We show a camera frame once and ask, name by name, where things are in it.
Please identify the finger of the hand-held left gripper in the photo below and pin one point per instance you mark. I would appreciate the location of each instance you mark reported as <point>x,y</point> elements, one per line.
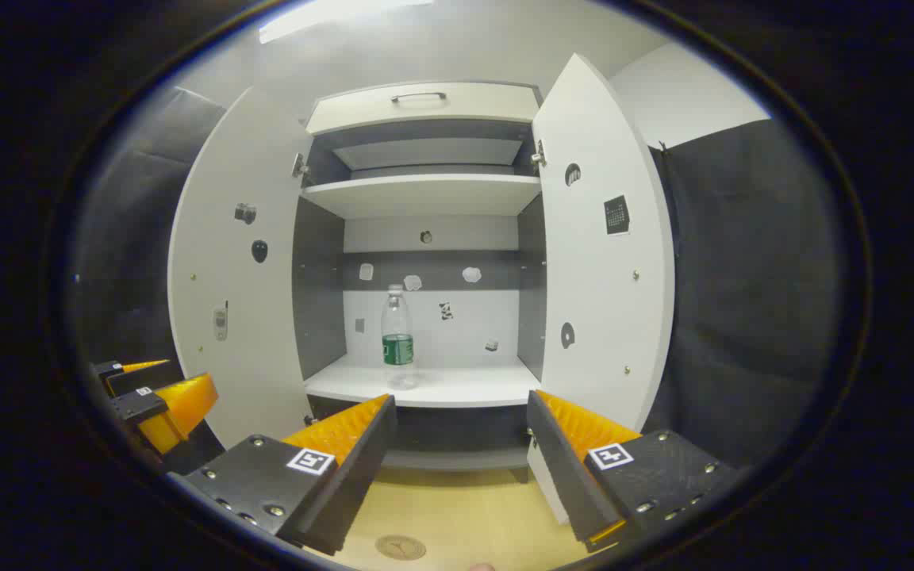
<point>187,448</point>
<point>140,382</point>

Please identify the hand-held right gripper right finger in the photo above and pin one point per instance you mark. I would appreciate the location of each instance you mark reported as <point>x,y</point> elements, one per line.
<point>560,476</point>

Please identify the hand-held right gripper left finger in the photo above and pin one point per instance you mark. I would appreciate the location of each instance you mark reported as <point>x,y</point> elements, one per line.
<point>354,484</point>

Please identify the round brown coaster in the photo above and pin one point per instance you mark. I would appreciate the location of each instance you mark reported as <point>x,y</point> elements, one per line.
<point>401,547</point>

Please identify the white cabinet door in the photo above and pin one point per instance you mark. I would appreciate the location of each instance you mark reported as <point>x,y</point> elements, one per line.
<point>266,357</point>
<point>592,270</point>

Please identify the white and grey cabinet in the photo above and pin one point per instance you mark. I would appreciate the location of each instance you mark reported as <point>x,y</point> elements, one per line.
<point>425,385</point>

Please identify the clear plastic bottle green label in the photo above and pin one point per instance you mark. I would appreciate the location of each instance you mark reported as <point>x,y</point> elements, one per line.
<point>397,349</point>

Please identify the metal door hinge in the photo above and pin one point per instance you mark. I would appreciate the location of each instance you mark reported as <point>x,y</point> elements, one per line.
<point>300,166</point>
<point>538,156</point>

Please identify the white cabinet drawer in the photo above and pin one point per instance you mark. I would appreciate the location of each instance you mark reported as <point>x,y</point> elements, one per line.
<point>425,111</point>

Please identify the black backdrop cloth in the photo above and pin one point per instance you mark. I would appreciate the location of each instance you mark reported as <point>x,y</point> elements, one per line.
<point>743,301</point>

